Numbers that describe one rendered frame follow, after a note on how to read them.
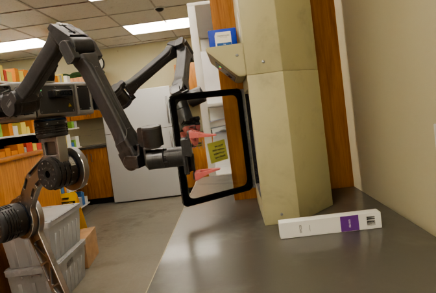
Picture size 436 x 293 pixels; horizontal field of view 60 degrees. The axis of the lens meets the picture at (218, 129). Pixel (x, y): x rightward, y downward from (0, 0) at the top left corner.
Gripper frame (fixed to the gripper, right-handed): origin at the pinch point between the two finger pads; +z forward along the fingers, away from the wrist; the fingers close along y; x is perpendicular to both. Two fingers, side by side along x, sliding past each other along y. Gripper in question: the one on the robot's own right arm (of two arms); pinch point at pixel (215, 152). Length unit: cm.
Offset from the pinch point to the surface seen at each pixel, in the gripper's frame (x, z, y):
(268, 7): 9.0, 20.8, 40.7
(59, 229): 178, -136, -67
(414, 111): -4, 55, 5
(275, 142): 8.7, 18.3, -0.2
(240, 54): 8.9, 10.8, 27.9
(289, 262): -20.7, 15.1, -25.6
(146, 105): 497, -123, 28
